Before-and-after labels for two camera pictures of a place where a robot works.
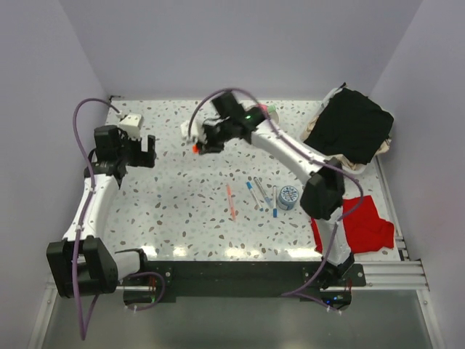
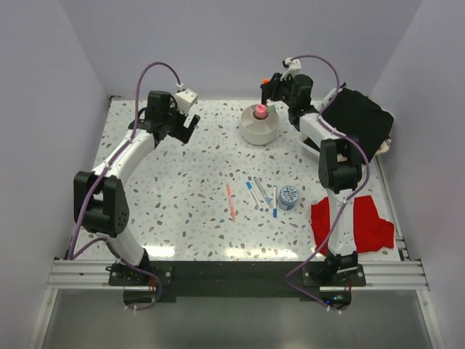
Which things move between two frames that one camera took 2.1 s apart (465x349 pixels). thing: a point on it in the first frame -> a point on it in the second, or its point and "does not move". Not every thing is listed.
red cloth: x=366 y=232 does not move
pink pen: x=231 y=203 does not move
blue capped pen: x=249 y=186 does not move
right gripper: x=208 y=146 -> x=271 y=88
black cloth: x=351 y=126 does not move
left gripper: x=144 y=159 -> x=182 y=134
